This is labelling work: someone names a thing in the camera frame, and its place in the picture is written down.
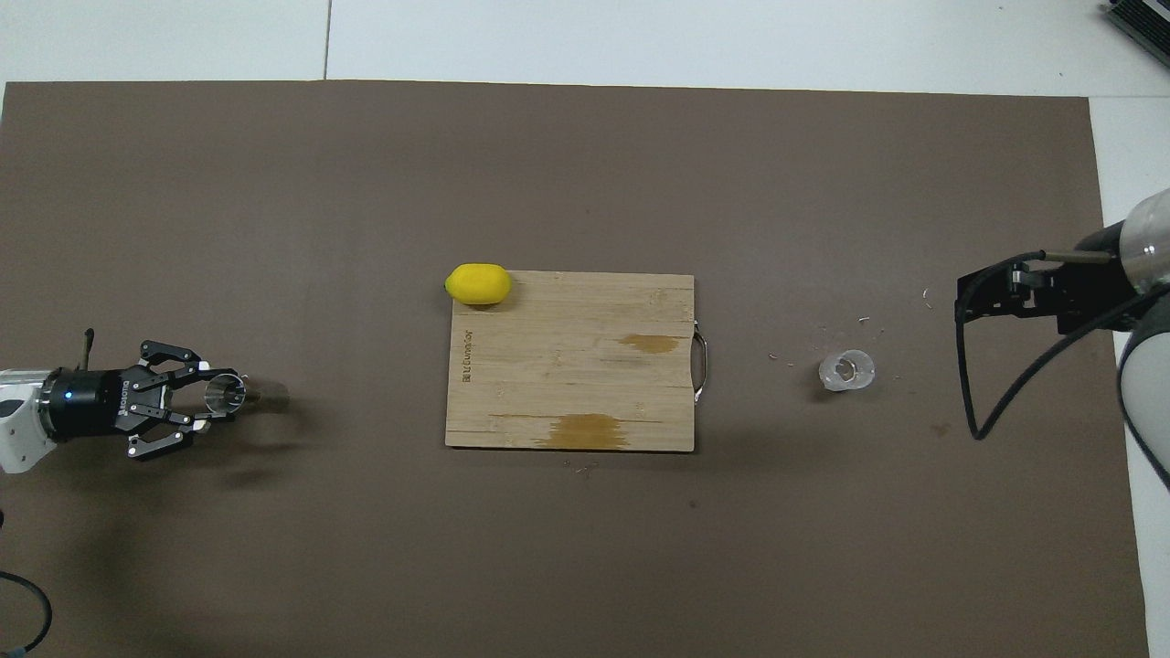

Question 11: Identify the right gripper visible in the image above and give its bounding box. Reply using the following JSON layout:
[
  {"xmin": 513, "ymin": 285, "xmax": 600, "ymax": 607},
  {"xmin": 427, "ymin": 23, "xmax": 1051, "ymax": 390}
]
[{"xmin": 1051, "ymin": 222, "xmax": 1155, "ymax": 337}]

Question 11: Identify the clear plastic cup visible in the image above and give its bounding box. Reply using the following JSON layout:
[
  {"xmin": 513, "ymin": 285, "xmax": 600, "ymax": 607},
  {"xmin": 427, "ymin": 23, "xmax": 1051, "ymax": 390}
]
[{"xmin": 817, "ymin": 347, "xmax": 878, "ymax": 393}]

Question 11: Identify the yellow lemon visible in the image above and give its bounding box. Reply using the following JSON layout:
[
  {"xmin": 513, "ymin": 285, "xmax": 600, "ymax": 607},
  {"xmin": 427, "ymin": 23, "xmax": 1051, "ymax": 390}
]
[{"xmin": 444, "ymin": 263, "xmax": 513, "ymax": 307}]

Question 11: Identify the clear glass cup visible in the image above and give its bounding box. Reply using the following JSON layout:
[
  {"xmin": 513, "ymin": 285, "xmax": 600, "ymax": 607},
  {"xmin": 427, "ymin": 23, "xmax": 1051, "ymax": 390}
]
[{"xmin": 203, "ymin": 370, "xmax": 293, "ymax": 418}]

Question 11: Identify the black cable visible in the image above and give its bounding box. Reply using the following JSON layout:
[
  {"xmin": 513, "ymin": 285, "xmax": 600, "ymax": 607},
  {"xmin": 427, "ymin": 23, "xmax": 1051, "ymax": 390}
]
[
  {"xmin": 0, "ymin": 327, "xmax": 97, "ymax": 656},
  {"xmin": 952, "ymin": 248, "xmax": 1170, "ymax": 443}
]

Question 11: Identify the wooden cutting board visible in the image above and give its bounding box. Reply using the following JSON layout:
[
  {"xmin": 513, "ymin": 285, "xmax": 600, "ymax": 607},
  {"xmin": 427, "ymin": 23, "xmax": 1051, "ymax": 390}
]
[{"xmin": 444, "ymin": 270, "xmax": 710, "ymax": 453}]

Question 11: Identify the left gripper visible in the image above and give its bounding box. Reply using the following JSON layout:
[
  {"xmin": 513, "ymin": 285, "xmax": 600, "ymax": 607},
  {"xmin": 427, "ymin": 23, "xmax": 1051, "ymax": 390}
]
[{"xmin": 45, "ymin": 339, "xmax": 242, "ymax": 461}]

